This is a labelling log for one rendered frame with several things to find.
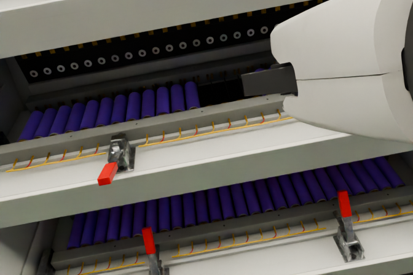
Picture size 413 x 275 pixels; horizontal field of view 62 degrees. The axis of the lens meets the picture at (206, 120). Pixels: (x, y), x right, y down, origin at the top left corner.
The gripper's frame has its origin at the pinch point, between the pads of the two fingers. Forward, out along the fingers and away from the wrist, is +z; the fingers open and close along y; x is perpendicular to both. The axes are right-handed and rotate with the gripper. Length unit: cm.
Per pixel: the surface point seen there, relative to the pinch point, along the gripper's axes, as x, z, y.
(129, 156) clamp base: 6.5, 15.8, 18.3
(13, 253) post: 17.3, 20.2, 37.3
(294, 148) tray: 8.9, 14.1, -0.5
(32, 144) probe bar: 3.2, 18.2, 30.2
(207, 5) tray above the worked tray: -7.8, 10.9, 6.6
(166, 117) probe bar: 3.0, 18.4, 13.5
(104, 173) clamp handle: 6.4, 8.9, 19.4
